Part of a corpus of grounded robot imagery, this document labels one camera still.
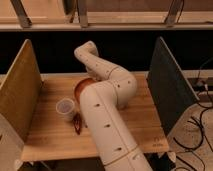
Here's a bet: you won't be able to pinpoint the orange ceramic bowl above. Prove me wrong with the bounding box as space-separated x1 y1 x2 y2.
74 78 94 102

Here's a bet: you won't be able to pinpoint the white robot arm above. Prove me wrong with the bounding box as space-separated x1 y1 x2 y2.
74 41 153 171

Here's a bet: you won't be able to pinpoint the clear plastic cup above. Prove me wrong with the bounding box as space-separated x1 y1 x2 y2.
56 98 76 121

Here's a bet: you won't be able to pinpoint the dark red pepper toy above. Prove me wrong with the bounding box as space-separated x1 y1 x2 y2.
73 113 82 134

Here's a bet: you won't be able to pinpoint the left wooden side panel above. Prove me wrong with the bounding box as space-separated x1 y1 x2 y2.
0 39 42 141

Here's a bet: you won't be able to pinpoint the right dark side panel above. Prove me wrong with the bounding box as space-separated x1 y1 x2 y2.
147 37 199 135

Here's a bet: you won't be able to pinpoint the wooden shelf with brackets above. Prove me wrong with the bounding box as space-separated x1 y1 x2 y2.
0 0 213 32

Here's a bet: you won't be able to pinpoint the black floor cables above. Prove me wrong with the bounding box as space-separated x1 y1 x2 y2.
173 56 213 171

